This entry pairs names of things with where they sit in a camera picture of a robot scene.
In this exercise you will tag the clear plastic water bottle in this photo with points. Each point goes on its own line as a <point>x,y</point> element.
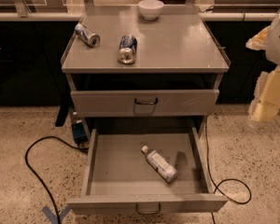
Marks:
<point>164,168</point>

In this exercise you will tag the white bowl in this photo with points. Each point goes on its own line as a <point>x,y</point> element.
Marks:
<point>150,9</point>

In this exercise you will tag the silver can on left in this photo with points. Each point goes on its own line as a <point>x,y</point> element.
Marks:
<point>87,36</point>

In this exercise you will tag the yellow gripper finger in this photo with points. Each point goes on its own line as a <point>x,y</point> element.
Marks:
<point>258,41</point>
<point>266,103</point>

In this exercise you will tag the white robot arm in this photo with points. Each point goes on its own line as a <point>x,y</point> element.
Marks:
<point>272,51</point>

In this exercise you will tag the closed grey upper drawer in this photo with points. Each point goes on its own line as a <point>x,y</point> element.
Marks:
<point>158,103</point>

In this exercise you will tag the blue power box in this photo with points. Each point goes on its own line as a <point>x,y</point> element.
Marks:
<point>78,132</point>

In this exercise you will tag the blue soda can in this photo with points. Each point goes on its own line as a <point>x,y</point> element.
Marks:
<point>127,49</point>

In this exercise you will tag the white counter rail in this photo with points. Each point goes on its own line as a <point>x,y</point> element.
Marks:
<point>78,17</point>

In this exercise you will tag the grey drawer cabinet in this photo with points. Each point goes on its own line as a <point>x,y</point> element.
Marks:
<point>174,52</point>

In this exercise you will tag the open grey middle drawer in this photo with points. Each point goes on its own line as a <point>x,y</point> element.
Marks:
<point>118,179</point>

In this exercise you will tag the blue tape cross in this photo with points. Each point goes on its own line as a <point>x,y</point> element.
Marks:
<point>53,218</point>

